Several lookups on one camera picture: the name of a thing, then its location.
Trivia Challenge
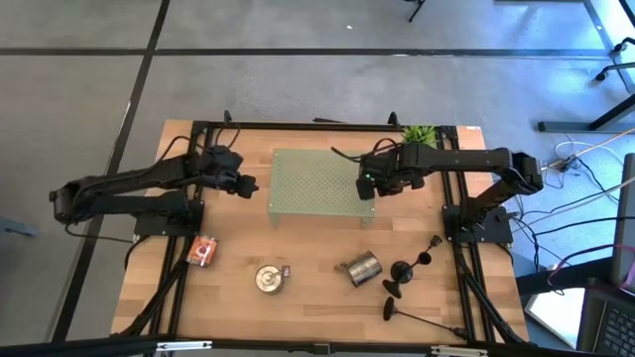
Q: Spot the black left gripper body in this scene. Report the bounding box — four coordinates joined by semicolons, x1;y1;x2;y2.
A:
197;145;247;193

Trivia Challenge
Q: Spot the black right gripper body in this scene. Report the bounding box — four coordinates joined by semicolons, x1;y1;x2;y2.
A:
367;148;428;197

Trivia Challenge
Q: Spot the green perforated metal shelf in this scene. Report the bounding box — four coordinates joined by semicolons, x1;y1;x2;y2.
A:
266;147;377;230

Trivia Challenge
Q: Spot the orange scented candle tin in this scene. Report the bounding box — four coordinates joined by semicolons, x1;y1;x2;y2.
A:
186;233;219;269

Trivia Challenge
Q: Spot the silver candle tin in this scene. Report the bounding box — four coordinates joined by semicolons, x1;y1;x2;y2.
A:
341;250;384;289
254;264;286;297

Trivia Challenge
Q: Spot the black candlestick holder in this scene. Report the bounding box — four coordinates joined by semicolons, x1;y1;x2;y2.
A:
382;296;470;341
390;234;444;285
381;251;433;300

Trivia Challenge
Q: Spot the green plant in white pot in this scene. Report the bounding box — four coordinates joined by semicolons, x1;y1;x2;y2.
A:
401;124;439;148

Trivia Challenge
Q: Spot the black tripod leg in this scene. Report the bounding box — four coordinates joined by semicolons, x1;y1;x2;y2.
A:
404;0;428;24

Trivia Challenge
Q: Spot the black power adapter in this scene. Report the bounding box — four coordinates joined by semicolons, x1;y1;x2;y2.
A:
548;155;579;173

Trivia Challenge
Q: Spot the black desk foot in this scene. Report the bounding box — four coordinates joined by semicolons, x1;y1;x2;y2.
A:
538;93;635;134

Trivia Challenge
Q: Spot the white flat board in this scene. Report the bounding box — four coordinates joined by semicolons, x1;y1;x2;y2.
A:
523;287;587;351

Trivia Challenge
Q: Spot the black crossbar with silver brackets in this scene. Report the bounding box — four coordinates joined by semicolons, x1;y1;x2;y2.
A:
0;334;635;357

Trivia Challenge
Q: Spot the black chair caster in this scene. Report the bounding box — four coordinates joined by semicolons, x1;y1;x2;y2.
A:
609;35;635;56
593;59;635;83

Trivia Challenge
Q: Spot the dark computer monitor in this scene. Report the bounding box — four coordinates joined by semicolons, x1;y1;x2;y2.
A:
610;152;635;289

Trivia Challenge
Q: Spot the dark laptop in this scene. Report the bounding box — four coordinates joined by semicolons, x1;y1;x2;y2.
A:
576;286;635;357

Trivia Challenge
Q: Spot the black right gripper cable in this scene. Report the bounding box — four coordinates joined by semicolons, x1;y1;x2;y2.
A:
329;137;398;165

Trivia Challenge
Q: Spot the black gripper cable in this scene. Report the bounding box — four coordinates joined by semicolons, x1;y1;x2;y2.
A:
156;124;242;163
329;137;398;165

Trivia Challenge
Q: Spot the black aluminium table frame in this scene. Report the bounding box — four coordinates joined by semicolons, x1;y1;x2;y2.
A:
116;109;530;348

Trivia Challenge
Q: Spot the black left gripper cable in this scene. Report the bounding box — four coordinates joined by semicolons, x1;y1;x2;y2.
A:
156;124;242;163

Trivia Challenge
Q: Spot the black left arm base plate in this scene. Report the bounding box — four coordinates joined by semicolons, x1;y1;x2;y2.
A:
133;197;205;238

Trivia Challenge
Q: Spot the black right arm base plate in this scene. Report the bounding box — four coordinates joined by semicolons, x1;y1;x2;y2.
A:
443;203;515;245

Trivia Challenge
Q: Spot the pink floor cable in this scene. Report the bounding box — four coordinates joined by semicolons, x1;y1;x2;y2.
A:
545;242;635;290

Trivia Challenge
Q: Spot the beige floor cable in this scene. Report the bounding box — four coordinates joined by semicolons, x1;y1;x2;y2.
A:
540;127;635;173

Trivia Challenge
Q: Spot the black floor cable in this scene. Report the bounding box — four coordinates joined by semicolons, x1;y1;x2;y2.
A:
515;215;635;239

